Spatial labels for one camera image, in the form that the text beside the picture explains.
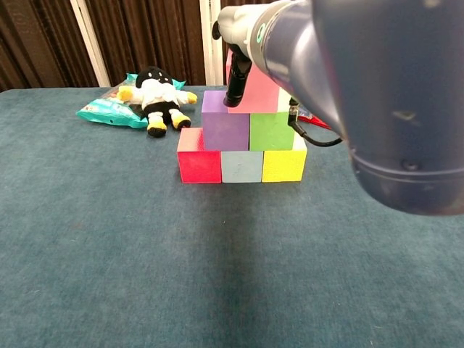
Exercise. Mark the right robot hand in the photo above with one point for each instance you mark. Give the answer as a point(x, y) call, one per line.
point(237, 72)

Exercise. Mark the pink foam cube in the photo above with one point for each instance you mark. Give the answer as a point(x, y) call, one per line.
point(257, 94)

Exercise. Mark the purple foam cube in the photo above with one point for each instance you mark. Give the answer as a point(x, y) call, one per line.
point(224, 130)

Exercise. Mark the green foam cube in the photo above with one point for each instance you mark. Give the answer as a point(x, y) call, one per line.
point(272, 132)

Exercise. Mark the light blue foam cube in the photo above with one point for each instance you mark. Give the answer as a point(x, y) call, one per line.
point(241, 166)

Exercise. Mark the red foam cube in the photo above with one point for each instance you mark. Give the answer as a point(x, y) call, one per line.
point(199, 166)

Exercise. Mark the yellow foam cube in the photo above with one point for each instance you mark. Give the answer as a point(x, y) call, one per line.
point(282, 166)

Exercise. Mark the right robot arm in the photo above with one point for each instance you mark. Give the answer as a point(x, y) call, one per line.
point(380, 90)

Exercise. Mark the black white plush doll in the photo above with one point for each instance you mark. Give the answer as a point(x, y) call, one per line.
point(157, 94)

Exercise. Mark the white red book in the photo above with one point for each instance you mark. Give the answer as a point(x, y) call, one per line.
point(319, 122)

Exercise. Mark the dark brown curtain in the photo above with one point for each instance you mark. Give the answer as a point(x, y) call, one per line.
point(145, 36)

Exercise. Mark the teal snack bag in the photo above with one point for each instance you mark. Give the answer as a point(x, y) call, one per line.
point(105, 110)

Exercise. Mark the teal felt table mat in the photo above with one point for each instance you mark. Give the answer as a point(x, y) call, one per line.
point(232, 272)

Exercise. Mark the white frame post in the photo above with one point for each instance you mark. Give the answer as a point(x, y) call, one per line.
point(90, 43)
point(206, 54)

